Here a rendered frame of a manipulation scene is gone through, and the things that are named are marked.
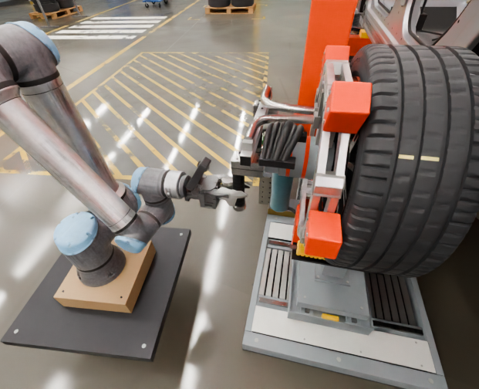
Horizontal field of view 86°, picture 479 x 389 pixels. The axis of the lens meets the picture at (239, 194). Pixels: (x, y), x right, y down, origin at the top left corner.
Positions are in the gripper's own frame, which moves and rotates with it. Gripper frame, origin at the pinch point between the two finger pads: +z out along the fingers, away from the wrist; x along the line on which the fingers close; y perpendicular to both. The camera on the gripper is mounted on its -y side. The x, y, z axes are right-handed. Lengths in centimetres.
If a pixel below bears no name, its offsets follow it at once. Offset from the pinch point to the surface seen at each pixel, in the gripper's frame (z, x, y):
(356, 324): 50, 5, 66
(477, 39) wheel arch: 66, -51, -30
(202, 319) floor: -21, 11, 83
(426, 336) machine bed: 82, 0, 75
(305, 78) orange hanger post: 14, -63, -11
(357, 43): 63, -256, 20
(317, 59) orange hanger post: 18, -63, -19
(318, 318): 34, 5, 67
